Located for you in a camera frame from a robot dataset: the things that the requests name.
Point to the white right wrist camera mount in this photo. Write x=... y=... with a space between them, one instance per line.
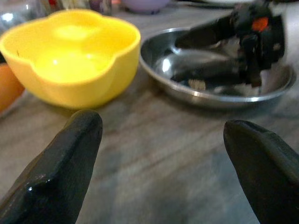
x=292 y=30

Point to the orange round object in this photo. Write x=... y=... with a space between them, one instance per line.
x=8 y=88

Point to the purple bowl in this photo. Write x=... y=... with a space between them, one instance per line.
x=144 y=5

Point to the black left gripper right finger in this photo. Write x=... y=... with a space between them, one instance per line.
x=264 y=168

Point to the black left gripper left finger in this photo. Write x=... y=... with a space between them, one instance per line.
x=60 y=168

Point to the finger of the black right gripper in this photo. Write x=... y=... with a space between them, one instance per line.
x=210 y=70
x=205 y=33

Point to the yellow plastic bowl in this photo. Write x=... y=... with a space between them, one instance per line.
x=70 y=77

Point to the stainless steel plate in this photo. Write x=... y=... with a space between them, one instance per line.
x=163 y=77

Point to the clear glass jar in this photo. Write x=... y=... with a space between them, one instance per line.
x=16 y=16

